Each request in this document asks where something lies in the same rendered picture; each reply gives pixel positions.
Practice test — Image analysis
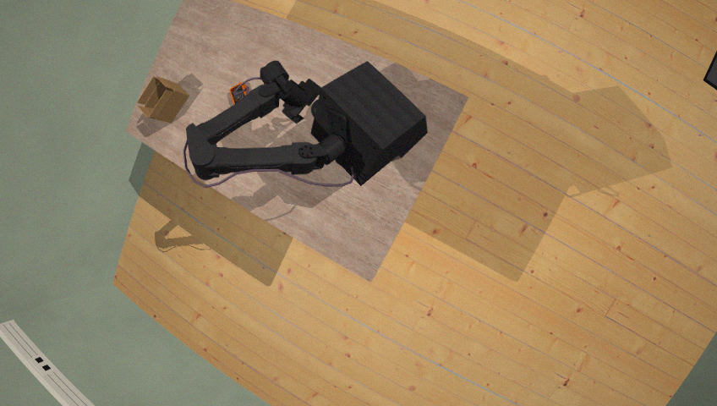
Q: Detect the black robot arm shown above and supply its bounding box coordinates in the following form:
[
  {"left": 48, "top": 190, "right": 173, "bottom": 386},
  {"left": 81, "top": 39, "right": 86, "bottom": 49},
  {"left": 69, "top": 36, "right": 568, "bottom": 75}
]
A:
[{"left": 186, "top": 61, "right": 354, "bottom": 180}]

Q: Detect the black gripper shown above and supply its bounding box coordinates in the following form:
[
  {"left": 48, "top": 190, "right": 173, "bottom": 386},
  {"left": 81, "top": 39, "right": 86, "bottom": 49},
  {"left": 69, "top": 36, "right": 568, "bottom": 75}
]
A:
[{"left": 282, "top": 79, "right": 321, "bottom": 123}]

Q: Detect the brown cardboard box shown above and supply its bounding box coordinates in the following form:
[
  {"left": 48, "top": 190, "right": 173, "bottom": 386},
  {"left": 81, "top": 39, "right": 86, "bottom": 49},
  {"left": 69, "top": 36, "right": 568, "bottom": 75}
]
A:
[{"left": 137, "top": 76, "right": 189, "bottom": 123}]

